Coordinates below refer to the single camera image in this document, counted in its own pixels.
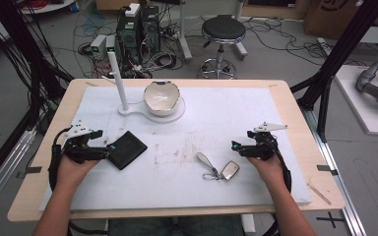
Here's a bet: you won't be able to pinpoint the person's right hand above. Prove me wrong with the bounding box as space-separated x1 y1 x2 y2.
245 153 287 195

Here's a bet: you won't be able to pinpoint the black computer tower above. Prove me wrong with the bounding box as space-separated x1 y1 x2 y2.
140 5 161 56
115 13 143 66

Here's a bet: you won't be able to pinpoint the white box on tower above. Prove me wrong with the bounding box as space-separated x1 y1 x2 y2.
124 2 142 19

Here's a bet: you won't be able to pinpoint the light wooden table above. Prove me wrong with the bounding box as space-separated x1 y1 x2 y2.
7 78 347 223

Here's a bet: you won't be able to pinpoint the white ceramic bowl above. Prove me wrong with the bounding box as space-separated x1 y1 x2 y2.
143 80 182 118

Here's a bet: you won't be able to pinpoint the aluminium rail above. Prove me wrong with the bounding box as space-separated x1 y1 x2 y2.
0 126 37 221
300 107 369 236

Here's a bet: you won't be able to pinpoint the white stand with round base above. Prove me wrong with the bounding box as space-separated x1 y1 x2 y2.
106 51 187 125

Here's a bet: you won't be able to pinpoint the thin wooden stick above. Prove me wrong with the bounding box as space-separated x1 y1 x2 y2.
306 182 333 207

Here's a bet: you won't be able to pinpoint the person's jeans legs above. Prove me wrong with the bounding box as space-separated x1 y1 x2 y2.
107 213 246 236

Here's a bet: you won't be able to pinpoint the black leather wallet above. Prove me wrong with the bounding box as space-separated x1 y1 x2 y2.
106 130 149 171

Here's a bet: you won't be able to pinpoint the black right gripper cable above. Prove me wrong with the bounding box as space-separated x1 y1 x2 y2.
265 136 293 195

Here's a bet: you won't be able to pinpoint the silver car key fob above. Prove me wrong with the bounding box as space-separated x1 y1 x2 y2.
220 159 241 181

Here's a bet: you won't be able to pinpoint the black frame post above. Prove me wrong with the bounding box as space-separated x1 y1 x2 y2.
0 0 75 132
289 0 378 143

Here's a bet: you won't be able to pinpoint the grey desk leg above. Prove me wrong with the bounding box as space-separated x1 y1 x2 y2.
176 0 194 62

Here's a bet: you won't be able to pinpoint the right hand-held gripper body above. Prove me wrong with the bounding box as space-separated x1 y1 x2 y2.
239 121 288 162

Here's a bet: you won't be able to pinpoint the small white power box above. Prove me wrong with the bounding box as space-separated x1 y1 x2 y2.
90 33 108 59
105 34 118 54

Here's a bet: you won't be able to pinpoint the cardboard box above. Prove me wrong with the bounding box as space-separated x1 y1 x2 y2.
302 0 378 41

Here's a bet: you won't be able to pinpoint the computer tower units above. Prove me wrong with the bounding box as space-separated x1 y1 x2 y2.
72 6 191 80

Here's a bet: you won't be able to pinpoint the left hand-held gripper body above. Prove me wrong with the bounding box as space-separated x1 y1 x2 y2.
60 119 110 165

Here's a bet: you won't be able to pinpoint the black tape cross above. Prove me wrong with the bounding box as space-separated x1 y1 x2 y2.
315 210 346 230

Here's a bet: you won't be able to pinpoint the white platform board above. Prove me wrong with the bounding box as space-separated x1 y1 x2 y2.
334 64 378 138

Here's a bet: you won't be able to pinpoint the black round stool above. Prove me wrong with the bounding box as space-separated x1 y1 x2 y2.
198 14 248 80

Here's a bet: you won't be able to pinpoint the black tape strip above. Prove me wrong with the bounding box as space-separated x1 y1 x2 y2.
15 165 43 180
316 164 340 177

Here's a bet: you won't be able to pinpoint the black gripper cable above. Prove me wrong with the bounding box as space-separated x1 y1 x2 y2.
47 127 74 193
265 136 293 195

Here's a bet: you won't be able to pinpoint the white foam mat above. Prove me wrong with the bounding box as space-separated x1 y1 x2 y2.
38 86 312 211

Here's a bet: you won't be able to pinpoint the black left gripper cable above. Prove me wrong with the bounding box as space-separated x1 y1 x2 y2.
47 127 74 193

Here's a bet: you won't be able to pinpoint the person's left hand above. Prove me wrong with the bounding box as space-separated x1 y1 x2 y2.
55 153 100 193

